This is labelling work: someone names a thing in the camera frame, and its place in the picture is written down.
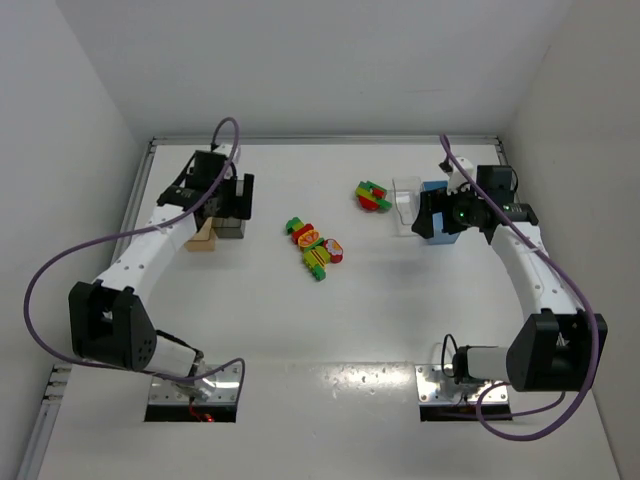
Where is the green lego plate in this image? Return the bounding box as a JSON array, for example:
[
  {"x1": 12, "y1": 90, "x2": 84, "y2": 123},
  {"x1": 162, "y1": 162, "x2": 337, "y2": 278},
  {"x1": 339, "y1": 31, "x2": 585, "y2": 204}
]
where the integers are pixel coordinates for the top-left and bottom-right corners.
[{"x1": 285, "y1": 217, "x2": 304, "y2": 235}]

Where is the lego cluster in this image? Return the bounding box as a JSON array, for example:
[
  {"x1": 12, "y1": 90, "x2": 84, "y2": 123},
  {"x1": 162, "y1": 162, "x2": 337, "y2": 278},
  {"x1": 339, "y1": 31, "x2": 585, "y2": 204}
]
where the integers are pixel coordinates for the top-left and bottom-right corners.
[{"x1": 354, "y1": 181, "x2": 392, "y2": 212}]

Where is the orange slice lego brick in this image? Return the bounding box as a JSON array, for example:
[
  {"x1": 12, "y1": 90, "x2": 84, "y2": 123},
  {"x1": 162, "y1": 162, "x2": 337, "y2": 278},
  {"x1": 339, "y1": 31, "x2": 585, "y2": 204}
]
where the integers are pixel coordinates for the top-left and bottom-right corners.
[{"x1": 297, "y1": 229, "x2": 324, "y2": 252}]

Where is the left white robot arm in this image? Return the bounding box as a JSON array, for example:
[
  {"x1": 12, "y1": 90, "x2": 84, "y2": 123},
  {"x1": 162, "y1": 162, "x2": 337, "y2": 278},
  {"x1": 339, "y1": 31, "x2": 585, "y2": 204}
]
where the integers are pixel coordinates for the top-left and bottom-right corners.
[{"x1": 68, "y1": 144, "x2": 255, "y2": 379}]

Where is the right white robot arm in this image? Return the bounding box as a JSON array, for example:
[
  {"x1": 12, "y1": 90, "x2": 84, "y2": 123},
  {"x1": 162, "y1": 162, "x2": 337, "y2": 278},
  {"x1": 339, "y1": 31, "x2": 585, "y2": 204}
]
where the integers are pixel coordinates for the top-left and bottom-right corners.
[{"x1": 411, "y1": 161, "x2": 607, "y2": 392}]

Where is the blue plastic container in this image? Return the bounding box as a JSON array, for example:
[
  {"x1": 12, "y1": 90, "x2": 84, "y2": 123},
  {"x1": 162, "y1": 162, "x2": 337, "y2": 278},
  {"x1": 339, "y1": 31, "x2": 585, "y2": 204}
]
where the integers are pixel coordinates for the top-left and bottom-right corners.
[{"x1": 423, "y1": 180, "x2": 459, "y2": 245}]

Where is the grey translucent container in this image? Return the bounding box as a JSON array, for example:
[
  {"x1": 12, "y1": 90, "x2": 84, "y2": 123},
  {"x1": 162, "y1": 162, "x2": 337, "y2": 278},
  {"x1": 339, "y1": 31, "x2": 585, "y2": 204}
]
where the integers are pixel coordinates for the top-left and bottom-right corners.
[{"x1": 212, "y1": 217, "x2": 246, "y2": 239}]

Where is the clear plastic container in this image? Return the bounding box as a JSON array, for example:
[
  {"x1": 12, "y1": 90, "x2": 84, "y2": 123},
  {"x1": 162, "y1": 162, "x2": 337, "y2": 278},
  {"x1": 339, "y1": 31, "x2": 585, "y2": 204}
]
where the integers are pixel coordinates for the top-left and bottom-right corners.
[{"x1": 392, "y1": 176, "x2": 423, "y2": 237}]

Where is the orange translucent container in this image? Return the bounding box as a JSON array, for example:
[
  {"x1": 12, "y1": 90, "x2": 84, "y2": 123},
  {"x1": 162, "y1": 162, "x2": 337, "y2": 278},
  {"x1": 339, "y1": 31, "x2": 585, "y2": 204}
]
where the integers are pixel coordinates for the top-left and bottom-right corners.
[{"x1": 184, "y1": 217, "x2": 217, "y2": 252}]

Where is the red flower lego brick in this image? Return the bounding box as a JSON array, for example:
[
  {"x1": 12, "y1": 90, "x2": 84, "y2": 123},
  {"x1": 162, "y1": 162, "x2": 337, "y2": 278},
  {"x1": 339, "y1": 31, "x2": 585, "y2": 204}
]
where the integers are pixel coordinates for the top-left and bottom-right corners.
[{"x1": 324, "y1": 238, "x2": 344, "y2": 264}]

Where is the yellow striped lego brick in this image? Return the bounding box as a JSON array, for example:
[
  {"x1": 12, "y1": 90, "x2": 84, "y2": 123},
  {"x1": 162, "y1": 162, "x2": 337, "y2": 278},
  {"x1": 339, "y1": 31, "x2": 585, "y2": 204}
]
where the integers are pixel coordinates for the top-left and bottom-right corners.
[{"x1": 303, "y1": 245, "x2": 331, "y2": 270}]

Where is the green lego brick bottom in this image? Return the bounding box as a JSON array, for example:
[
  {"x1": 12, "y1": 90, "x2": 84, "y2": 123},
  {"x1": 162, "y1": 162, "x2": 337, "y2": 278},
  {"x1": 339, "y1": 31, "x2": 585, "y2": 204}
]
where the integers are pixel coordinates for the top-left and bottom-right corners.
[{"x1": 309, "y1": 265, "x2": 326, "y2": 281}]

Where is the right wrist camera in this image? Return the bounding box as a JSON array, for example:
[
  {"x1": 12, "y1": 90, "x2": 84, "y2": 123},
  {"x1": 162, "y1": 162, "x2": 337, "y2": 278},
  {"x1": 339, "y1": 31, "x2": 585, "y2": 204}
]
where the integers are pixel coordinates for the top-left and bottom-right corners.
[{"x1": 439, "y1": 157, "x2": 476, "y2": 195}]

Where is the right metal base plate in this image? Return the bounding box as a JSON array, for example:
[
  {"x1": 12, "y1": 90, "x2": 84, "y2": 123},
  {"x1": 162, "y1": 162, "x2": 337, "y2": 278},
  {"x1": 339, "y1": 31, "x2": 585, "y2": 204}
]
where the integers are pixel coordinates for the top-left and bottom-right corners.
[{"x1": 415, "y1": 363, "x2": 495, "y2": 407}]

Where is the metal base plate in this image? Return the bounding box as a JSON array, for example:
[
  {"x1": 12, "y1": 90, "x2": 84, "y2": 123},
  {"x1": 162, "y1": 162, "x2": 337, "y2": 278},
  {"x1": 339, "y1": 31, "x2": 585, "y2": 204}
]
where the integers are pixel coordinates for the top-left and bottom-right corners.
[
  {"x1": 415, "y1": 363, "x2": 495, "y2": 407},
  {"x1": 147, "y1": 362, "x2": 244, "y2": 407}
]

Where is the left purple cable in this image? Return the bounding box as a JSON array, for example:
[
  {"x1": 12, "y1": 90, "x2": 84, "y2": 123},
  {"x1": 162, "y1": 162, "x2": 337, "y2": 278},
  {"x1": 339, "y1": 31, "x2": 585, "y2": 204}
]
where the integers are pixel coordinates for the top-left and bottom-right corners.
[{"x1": 23, "y1": 116, "x2": 246, "y2": 401}]

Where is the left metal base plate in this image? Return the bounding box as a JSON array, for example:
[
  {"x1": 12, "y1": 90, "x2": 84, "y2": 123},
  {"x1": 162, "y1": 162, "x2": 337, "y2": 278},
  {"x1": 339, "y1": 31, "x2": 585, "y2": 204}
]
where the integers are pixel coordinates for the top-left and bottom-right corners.
[{"x1": 147, "y1": 362, "x2": 244, "y2": 407}]

